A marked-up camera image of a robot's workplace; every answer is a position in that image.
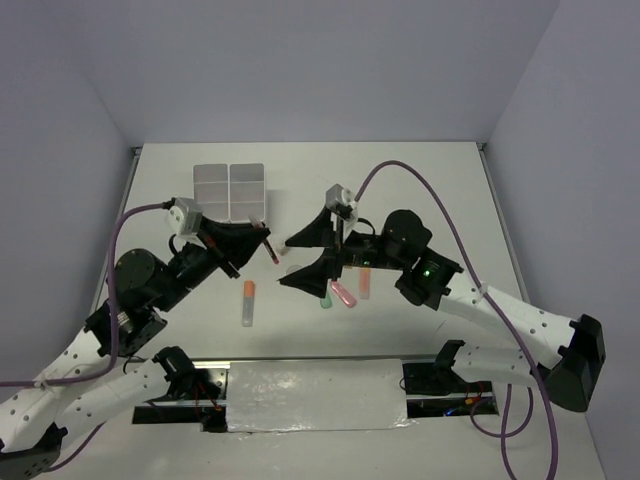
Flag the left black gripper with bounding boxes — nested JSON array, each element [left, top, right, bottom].
[[156, 214, 271, 310]]

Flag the orange pink highlighter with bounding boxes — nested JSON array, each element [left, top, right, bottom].
[[359, 267, 371, 300]]

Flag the green highlighter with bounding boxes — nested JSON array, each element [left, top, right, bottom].
[[320, 293, 333, 309]]

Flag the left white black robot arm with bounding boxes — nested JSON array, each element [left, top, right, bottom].
[[1, 219, 270, 479]]

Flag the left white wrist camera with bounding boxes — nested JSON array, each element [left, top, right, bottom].
[[167, 197, 203, 240]]

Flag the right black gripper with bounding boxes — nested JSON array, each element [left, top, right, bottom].
[[280, 204, 407, 296]]

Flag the red pen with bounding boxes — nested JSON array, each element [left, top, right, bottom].
[[249, 216, 280, 265]]

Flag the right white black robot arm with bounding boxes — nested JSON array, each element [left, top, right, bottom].
[[279, 209, 606, 413]]

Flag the left aluminium table rail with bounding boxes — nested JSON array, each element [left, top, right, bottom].
[[89, 145, 143, 314]]

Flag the silver foil covered panel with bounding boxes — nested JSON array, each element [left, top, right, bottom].
[[226, 359, 411, 433]]

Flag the clear tape roll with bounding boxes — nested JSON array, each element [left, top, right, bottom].
[[286, 264, 302, 274]]

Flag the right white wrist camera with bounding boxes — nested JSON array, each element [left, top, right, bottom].
[[325, 184, 358, 225]]

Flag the orange capped glue stick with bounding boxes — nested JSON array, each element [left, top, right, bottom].
[[241, 280, 255, 327]]

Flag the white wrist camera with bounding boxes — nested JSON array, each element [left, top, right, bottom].
[[325, 184, 358, 225], [167, 197, 203, 240]]

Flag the aluminium table rail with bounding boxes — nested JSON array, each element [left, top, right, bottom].
[[476, 142, 530, 303], [89, 145, 143, 314]]

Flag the right aluminium table rail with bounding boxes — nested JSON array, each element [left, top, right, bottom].
[[476, 142, 530, 303]]

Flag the right white compartment container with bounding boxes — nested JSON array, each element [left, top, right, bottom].
[[229, 163, 267, 223]]

